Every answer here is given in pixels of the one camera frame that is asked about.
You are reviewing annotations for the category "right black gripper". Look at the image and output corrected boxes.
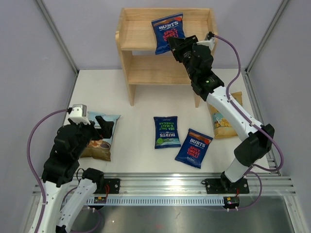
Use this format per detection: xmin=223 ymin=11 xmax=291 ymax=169
xmin=168 ymin=35 xmax=199 ymax=81

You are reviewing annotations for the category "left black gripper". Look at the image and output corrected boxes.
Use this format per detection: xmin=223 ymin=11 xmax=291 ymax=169
xmin=69 ymin=115 xmax=114 ymax=158

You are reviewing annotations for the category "blue Burts chilli bag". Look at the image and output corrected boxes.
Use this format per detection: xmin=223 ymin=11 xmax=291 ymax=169
xmin=175 ymin=129 xmax=213 ymax=169
xmin=151 ymin=13 xmax=185 ymax=55

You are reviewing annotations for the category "blue Burts sea salt bag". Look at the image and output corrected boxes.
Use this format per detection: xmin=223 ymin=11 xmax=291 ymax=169
xmin=154 ymin=116 xmax=181 ymax=149

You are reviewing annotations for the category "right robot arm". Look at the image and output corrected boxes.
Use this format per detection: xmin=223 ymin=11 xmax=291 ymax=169
xmin=168 ymin=33 xmax=275 ymax=193

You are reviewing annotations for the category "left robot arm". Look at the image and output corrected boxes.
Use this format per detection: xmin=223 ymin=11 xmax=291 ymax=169
xmin=30 ymin=116 xmax=114 ymax=233

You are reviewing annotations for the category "light blue cassava chips bag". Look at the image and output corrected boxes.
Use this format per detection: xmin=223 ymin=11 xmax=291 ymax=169
xmin=81 ymin=111 xmax=121 ymax=161

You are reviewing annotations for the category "wooden two-tier shelf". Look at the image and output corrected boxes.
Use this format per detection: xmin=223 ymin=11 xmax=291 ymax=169
xmin=115 ymin=8 xmax=218 ymax=105

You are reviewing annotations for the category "yellow kettle chips bag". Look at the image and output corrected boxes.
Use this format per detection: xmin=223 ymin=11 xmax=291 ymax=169
xmin=208 ymin=104 xmax=237 ymax=139

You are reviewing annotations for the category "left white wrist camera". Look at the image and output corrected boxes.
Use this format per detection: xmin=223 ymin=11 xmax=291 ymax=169
xmin=68 ymin=104 xmax=90 ymax=125

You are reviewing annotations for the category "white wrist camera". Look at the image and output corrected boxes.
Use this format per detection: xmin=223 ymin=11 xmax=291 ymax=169
xmin=197 ymin=31 xmax=215 ymax=50
xmin=68 ymin=104 xmax=90 ymax=125

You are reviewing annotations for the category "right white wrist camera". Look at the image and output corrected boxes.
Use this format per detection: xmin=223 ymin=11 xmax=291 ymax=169
xmin=197 ymin=31 xmax=215 ymax=50

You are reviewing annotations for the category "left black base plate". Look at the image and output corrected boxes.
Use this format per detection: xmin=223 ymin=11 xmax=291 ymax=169
xmin=94 ymin=178 xmax=121 ymax=194

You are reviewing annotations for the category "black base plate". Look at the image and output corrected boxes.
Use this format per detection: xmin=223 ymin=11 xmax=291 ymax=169
xmin=94 ymin=178 xmax=121 ymax=194
xmin=201 ymin=178 xmax=250 ymax=194

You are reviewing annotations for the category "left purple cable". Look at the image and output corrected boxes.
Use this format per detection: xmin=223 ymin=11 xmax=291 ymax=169
xmin=28 ymin=109 xmax=71 ymax=233

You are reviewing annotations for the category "purple cable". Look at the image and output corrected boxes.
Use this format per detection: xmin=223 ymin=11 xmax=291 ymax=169
xmin=215 ymin=35 xmax=285 ymax=172
xmin=28 ymin=109 xmax=71 ymax=233

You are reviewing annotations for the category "aluminium mounting rail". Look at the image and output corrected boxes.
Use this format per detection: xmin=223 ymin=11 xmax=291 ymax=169
xmin=31 ymin=172 xmax=297 ymax=207

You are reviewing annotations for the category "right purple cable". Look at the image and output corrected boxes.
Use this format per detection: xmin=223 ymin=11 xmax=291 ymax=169
xmin=215 ymin=35 xmax=285 ymax=172

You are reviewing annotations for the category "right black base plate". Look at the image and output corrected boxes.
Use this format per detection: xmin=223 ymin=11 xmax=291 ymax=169
xmin=201 ymin=178 xmax=250 ymax=194

